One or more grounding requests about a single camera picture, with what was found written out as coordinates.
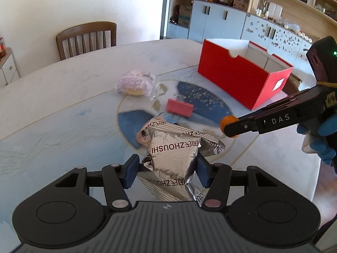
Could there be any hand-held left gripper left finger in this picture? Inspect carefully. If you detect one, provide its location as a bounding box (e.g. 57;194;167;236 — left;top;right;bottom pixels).
54;154;139;212

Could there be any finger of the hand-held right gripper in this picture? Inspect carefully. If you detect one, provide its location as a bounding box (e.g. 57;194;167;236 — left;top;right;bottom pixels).
223;111;265;138

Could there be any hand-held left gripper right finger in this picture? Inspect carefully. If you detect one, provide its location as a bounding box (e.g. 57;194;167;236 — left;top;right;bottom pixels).
196;154;279;208

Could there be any orange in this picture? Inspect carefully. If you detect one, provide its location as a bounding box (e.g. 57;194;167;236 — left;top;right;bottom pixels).
220;115;240;138

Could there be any silver foil snack bag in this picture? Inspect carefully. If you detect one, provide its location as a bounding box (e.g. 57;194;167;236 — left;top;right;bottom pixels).
137;120;226;207

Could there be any red cardboard box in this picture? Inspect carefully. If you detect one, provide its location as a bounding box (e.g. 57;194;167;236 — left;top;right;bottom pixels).
197;39;294;110

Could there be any white marble desktop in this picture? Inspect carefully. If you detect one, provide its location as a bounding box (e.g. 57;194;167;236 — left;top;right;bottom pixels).
0;39;322;243

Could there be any person's right hand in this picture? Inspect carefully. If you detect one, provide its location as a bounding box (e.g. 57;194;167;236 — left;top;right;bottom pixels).
297;112;337;166

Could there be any small red packet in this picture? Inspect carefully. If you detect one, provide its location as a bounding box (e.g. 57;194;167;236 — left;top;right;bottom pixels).
167;98;194;118

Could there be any white plastic container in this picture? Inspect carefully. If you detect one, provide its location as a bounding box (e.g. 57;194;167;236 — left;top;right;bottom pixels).
269;3;283;19

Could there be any tall glass jar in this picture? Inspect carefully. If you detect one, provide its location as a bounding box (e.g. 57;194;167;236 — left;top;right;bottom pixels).
258;0;269;19

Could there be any pink wrapped bread packet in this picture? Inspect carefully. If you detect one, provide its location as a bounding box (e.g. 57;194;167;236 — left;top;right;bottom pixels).
116;70;156;97

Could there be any brown carton in cabinet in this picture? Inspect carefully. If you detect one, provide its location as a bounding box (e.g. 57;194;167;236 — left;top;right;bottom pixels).
179;4;192;27

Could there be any slatted wooden chair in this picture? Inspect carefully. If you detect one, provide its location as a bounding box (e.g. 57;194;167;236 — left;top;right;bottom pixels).
56;22;117;61

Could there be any white side cabinet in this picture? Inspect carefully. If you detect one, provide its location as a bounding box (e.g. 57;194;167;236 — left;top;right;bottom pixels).
0;47;20;89

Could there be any grey wall cabinet unit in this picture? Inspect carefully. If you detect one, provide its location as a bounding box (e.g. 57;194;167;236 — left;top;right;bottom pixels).
164;0;337;66

